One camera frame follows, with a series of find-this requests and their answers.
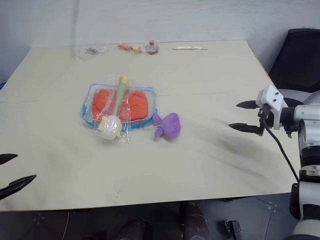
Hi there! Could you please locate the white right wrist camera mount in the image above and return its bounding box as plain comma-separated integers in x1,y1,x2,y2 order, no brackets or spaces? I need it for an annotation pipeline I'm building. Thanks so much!
254,85,289,131

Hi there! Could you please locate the purple plush toy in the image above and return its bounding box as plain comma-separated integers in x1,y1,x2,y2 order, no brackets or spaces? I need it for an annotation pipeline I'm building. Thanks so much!
152,112,182,138

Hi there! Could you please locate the clear bag with small clips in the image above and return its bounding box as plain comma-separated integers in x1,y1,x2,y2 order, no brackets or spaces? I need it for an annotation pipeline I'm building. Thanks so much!
74,43,109,60

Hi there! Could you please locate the plastic-wrapped green white toy mallet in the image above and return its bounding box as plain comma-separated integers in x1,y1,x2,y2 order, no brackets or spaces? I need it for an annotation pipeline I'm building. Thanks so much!
91,73,138,146

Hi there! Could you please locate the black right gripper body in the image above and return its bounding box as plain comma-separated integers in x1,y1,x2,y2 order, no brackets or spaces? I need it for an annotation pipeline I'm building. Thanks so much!
257,103,270,137

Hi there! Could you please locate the clear pouch with orange cloth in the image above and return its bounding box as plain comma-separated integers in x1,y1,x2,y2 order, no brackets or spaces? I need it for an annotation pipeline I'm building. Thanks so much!
79,83,159,131

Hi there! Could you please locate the low dark rounded shape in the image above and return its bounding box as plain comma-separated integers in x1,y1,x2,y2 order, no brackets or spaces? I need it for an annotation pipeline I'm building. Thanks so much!
119,218,147,240

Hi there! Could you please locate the orange cloth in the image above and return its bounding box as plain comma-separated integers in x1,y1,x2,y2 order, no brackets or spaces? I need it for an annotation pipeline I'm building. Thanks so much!
91,89,150,122

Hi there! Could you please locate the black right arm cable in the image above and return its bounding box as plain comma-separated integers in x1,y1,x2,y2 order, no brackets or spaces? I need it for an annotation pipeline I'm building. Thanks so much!
259,109,300,182

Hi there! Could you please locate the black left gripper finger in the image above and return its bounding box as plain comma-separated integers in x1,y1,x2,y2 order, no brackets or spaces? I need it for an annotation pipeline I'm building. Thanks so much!
0,174,38,201
0,153,19,166

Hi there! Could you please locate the cream white flat stick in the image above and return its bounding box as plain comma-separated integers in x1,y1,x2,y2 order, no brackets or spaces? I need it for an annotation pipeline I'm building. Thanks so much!
172,44,209,51

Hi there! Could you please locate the black office chair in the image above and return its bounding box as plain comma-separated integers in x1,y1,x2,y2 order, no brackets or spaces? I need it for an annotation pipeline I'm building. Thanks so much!
268,28,320,107

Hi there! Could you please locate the tall dark rounded shape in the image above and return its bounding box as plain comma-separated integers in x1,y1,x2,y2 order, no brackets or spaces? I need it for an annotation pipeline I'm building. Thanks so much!
179,200,210,240

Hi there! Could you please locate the black bracket under table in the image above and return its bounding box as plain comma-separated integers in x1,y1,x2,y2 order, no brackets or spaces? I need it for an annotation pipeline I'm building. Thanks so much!
224,219,243,240

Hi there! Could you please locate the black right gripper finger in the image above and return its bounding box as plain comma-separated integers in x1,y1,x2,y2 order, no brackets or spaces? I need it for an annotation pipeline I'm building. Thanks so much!
236,99,261,110
228,122,263,137

